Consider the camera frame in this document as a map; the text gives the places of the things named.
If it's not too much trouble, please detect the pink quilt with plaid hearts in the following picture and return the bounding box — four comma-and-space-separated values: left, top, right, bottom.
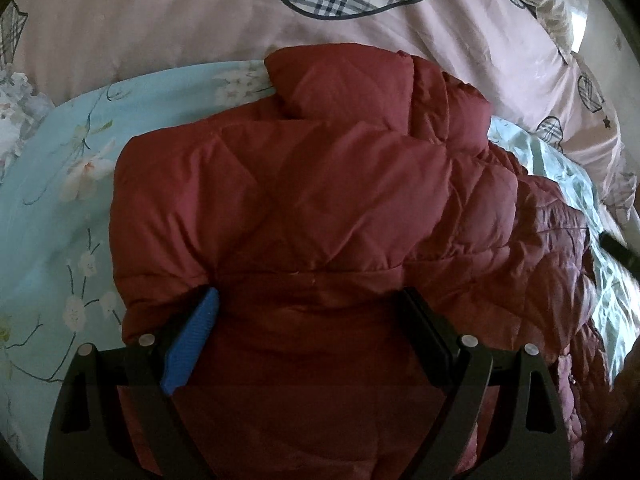
0, 0, 638, 223

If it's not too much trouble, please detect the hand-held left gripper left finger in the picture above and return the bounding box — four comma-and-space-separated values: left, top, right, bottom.
43, 286, 221, 480

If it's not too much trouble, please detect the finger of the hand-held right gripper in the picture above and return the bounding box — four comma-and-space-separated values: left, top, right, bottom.
599, 230, 640, 279

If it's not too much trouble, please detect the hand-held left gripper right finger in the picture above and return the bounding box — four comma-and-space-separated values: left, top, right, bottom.
394, 287, 572, 480

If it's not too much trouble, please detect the light blue floral bedsheet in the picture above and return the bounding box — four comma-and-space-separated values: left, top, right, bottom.
0, 59, 640, 466

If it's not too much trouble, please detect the white floral ruffled pillow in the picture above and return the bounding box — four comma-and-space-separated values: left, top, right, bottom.
0, 70, 57, 133

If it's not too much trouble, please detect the red quilted puffer jacket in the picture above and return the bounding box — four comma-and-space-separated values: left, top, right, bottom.
109, 45, 610, 480

